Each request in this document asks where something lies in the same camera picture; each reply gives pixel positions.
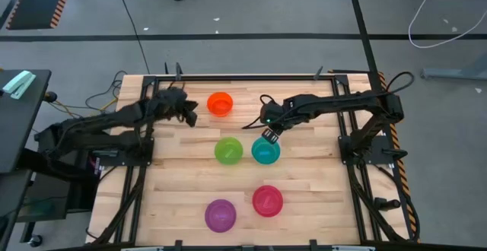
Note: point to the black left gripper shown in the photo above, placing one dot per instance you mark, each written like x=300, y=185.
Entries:
x=171, y=103

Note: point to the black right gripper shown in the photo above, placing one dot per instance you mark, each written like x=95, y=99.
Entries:
x=273, y=115

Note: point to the orange plastic bowl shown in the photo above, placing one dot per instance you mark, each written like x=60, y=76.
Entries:
x=220, y=104

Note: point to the red plastic bowl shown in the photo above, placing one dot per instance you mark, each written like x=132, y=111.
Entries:
x=267, y=201

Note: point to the purple plastic bowl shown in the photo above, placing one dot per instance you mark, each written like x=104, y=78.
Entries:
x=220, y=215

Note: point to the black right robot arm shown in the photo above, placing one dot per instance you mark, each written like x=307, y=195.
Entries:
x=342, y=100

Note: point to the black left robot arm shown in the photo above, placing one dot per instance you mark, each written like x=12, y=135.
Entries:
x=114, y=119

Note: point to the teal plastic bowl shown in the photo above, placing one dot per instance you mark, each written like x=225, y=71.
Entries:
x=265, y=153

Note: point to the green plastic bowl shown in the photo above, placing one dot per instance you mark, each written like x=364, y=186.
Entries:
x=228, y=151

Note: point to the black orange hazard strip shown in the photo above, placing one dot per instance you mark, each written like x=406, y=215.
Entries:
x=402, y=175

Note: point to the black side desk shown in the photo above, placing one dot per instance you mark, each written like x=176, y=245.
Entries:
x=19, y=129

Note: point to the mint green stapler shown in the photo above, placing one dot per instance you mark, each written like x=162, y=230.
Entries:
x=18, y=84

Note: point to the black mat with orange stripes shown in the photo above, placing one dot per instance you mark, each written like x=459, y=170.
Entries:
x=36, y=2

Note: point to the grey table foot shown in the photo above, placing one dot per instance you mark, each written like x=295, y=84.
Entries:
x=456, y=72

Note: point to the black caster wheel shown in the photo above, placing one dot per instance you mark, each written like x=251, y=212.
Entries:
x=35, y=240

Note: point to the black aluminium table frame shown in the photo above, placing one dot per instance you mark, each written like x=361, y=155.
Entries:
x=247, y=78

